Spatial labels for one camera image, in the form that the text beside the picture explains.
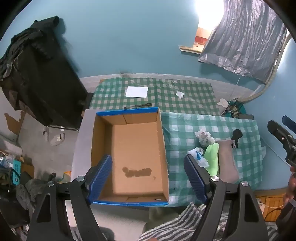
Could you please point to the blue carton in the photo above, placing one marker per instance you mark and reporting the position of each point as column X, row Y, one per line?
column 16, row 172

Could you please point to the crumpled white tissue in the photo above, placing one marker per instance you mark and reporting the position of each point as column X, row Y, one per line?
column 180, row 95

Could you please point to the round white floor object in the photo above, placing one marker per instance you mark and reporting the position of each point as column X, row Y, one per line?
column 55, row 138

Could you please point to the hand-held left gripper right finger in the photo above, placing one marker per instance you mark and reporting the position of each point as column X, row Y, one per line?
column 195, row 178

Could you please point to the green white striped cloth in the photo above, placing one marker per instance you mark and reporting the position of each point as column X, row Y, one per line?
column 175, row 222

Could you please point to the white plastic object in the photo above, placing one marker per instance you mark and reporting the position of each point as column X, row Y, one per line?
column 223, row 103

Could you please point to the white paper sheet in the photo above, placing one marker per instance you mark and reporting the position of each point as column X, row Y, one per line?
column 137, row 92

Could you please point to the grey plastic tarp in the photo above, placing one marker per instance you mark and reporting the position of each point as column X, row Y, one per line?
column 242, row 39

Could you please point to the green checked tablecloth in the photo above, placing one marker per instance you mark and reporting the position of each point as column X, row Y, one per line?
column 166, row 92
column 180, row 139

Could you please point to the orange wooden crate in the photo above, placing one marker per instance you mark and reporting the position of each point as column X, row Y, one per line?
column 270, row 204

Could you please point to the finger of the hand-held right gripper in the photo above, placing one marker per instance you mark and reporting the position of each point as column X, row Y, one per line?
column 281, row 136
column 289, row 122

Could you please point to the grey cloth pile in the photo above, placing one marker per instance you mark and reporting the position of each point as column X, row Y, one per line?
column 30, row 192

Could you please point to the grey white crumpled rag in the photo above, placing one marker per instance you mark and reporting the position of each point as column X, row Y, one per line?
column 204, row 138

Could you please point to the wooden window sill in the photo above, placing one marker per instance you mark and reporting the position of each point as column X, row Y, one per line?
column 190, row 49

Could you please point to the white blue printed cloth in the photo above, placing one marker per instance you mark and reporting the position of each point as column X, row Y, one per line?
column 198, row 156

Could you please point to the cardboard box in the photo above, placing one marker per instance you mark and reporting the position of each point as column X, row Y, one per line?
column 136, row 148

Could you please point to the black hanging cloth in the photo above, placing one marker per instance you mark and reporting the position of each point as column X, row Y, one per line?
column 46, row 81

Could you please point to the beige grey sock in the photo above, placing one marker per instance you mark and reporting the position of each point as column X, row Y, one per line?
column 227, row 162

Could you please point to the black sock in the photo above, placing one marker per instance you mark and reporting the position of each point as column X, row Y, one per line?
column 237, row 134

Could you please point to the light green fleece cloth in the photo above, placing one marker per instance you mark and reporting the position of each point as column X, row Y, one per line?
column 212, row 157

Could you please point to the camouflage cloth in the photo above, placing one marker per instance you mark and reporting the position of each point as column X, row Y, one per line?
column 235, row 107

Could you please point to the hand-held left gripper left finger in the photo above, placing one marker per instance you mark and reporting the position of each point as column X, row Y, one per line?
column 100, row 176

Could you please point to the person's right hand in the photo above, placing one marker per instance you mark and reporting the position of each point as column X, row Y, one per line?
column 291, row 185

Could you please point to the olive cloth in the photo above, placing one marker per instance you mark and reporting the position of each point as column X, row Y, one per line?
column 161, row 217

